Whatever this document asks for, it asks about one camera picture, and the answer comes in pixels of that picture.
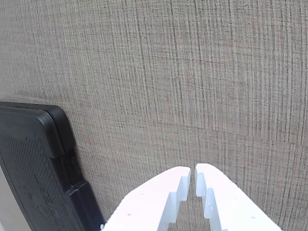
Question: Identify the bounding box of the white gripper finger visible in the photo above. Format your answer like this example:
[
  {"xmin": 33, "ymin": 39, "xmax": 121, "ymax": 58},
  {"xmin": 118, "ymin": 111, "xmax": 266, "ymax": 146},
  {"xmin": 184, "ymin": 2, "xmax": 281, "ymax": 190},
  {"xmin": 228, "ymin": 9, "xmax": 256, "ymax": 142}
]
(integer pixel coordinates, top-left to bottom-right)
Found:
[
  {"xmin": 100, "ymin": 166, "xmax": 192, "ymax": 231},
  {"xmin": 194, "ymin": 163, "xmax": 285, "ymax": 231}
]

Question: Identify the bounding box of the black plastic case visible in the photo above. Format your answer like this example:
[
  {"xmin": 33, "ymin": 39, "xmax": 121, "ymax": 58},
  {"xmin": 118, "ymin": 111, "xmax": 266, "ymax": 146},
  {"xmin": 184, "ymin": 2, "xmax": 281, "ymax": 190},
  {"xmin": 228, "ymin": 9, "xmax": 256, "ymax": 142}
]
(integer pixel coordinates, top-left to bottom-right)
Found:
[{"xmin": 0, "ymin": 101, "xmax": 106, "ymax": 231}]

